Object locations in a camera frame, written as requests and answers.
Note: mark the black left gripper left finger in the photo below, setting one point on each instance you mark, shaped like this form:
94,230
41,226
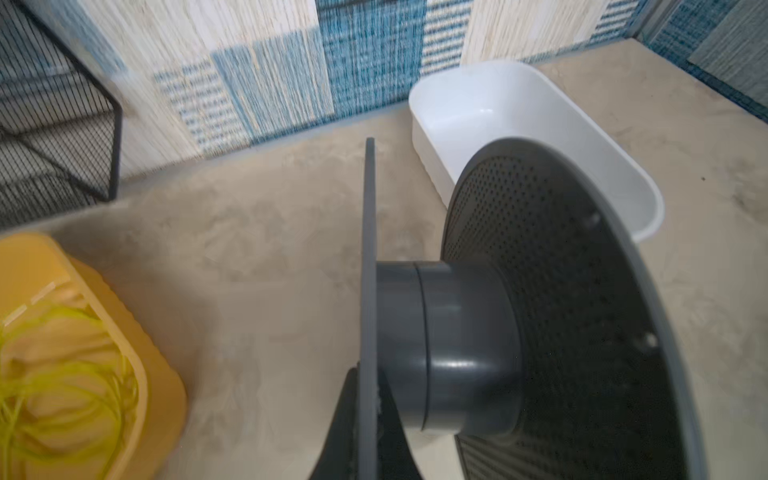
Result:
338,457

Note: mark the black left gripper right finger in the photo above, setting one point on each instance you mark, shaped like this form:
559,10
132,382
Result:
395,459

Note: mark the grey perforated cable spool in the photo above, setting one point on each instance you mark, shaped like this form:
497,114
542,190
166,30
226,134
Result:
537,340

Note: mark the white plastic tub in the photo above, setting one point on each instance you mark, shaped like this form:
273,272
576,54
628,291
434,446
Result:
457,111

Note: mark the yellow plastic tub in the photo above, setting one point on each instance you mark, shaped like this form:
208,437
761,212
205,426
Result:
85,393

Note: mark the black wire mesh shelf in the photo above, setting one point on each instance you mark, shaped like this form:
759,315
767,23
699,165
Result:
60,127

